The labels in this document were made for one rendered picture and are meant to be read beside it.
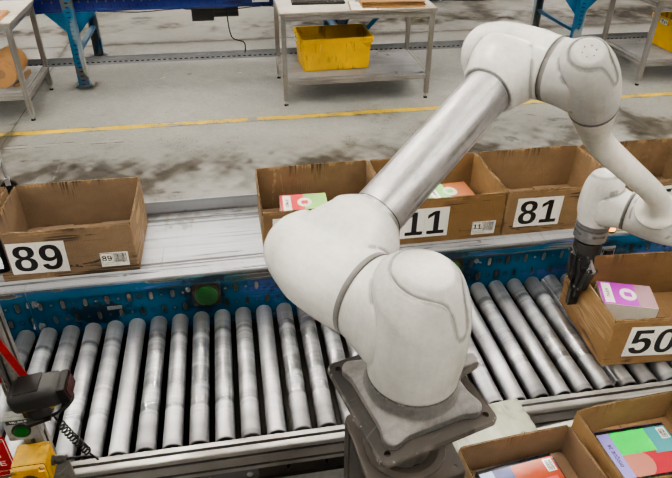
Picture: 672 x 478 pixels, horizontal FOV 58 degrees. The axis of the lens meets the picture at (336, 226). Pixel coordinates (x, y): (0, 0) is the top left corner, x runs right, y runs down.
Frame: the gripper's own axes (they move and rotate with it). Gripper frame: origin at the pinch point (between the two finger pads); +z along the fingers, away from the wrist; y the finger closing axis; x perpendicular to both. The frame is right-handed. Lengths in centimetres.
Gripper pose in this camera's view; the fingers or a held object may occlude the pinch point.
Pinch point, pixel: (572, 294)
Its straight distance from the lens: 197.9
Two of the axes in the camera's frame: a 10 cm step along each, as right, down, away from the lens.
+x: 9.9, -0.8, 1.5
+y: 1.7, 5.4, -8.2
